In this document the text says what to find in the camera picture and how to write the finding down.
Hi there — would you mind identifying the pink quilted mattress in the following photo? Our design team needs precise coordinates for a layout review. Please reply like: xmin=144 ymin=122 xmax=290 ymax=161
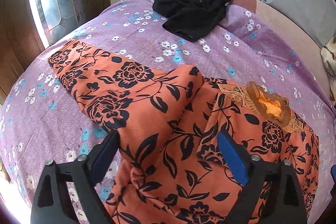
xmin=233 ymin=0 xmax=330 ymax=96

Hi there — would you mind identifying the purple floral bed sheet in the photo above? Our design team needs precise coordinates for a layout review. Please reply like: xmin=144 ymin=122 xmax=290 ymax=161
xmin=1 ymin=0 xmax=335 ymax=223

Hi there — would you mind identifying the black cloth garment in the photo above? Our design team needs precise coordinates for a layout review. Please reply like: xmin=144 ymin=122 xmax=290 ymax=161
xmin=153 ymin=0 xmax=233 ymax=42

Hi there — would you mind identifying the cream floral blanket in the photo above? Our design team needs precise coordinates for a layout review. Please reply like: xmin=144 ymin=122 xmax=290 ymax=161
xmin=320 ymin=36 xmax=336 ymax=106

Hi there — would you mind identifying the dark wooden window frame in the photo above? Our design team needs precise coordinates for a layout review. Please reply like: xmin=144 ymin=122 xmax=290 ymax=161
xmin=1 ymin=0 xmax=110 ymax=101

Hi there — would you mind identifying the orange black floral garment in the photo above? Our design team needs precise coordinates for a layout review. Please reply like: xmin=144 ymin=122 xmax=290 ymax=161
xmin=49 ymin=40 xmax=319 ymax=223

